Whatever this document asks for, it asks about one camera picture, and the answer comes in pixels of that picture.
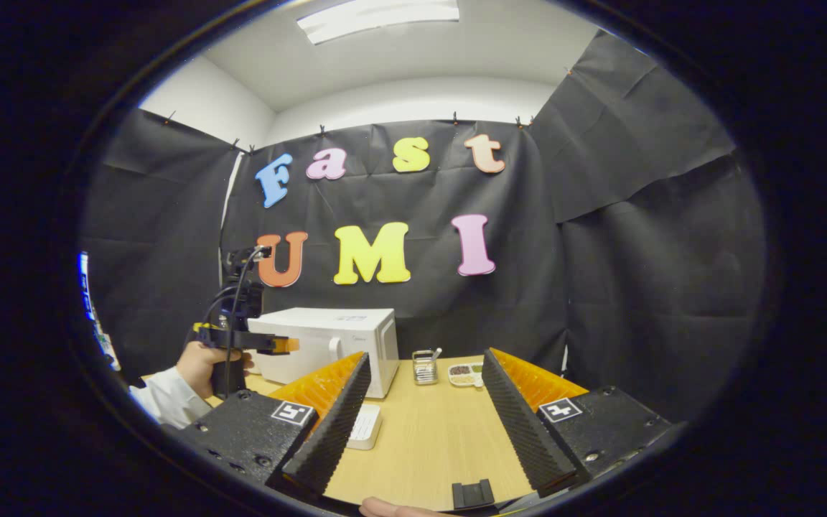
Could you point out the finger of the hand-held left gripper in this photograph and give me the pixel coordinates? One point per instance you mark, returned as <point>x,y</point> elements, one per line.
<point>270,344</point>

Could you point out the blue and white banner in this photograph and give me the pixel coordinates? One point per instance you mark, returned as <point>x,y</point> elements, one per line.
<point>83,287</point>

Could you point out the black backdrop cloth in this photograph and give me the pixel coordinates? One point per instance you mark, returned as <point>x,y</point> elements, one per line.
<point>636,287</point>

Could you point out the ceiling light panel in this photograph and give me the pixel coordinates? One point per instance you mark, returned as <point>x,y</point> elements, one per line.
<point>377,18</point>

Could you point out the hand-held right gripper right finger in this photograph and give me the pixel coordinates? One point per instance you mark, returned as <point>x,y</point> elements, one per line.
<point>521,431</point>

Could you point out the white divided condiment dish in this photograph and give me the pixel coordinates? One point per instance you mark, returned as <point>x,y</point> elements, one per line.
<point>464,373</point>

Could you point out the row of small cloth clips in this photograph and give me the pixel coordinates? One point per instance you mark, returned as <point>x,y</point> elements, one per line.
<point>454,118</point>

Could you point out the white microwave oven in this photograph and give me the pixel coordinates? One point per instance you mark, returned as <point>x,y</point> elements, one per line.
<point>342,345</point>

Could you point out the small white rectangular plate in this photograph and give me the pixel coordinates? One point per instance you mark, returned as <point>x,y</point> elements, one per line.
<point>367,427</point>

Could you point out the clear utensil holder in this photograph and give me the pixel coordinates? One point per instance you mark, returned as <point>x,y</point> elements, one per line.
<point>424,370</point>

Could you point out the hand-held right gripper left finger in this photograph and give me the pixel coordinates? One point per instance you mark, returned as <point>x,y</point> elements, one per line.
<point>327,431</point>

